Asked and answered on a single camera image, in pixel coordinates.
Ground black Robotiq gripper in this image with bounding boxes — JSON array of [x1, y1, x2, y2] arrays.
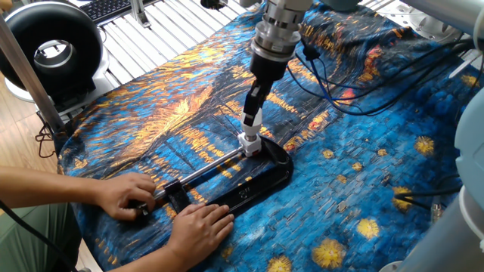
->
[[241, 55, 294, 128]]

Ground white light bulb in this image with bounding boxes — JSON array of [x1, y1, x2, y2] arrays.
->
[[241, 107, 265, 142]]

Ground black C-clamp with silver screw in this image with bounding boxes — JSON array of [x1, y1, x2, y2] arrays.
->
[[128, 134, 295, 224]]

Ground person's left forearm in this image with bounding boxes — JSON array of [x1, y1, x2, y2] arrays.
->
[[0, 165, 105, 211]]

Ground person's right forearm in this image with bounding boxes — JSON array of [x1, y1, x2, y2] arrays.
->
[[107, 243, 178, 272]]

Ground person's right hand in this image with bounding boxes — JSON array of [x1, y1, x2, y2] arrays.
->
[[166, 205, 236, 266]]

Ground person's left hand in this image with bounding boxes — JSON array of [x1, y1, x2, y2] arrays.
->
[[93, 172, 158, 222]]

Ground white lamp socket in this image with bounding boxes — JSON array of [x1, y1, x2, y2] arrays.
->
[[237, 131, 263, 158]]

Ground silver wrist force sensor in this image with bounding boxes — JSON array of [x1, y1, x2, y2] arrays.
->
[[250, 11, 304, 63]]

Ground starry night painting cloth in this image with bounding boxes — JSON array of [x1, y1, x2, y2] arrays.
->
[[56, 0, 484, 272]]

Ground white device base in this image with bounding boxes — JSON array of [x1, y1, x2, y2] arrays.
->
[[3, 45, 111, 114]]

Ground black computer keyboard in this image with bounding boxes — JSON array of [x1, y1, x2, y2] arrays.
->
[[79, 0, 162, 24]]

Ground green trousers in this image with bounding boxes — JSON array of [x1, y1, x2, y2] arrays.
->
[[0, 202, 82, 272]]

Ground black wrist cable with connector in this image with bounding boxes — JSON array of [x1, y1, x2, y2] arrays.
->
[[287, 37, 477, 116]]

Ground small aluminium bracket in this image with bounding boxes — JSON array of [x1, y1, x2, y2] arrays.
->
[[129, 0, 152, 29]]

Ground black cable with metal plug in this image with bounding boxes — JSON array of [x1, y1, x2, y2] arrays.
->
[[392, 173, 464, 224]]

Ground black looped cable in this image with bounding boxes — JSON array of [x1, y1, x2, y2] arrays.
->
[[34, 111, 57, 159]]

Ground aluminium frame post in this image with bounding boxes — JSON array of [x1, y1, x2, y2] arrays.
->
[[0, 14, 66, 133]]

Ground black ring shaped device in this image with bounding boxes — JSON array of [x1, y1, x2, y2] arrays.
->
[[0, 2, 105, 105]]

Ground black hanging cable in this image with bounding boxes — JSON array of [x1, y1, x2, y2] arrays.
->
[[0, 199, 79, 272]]

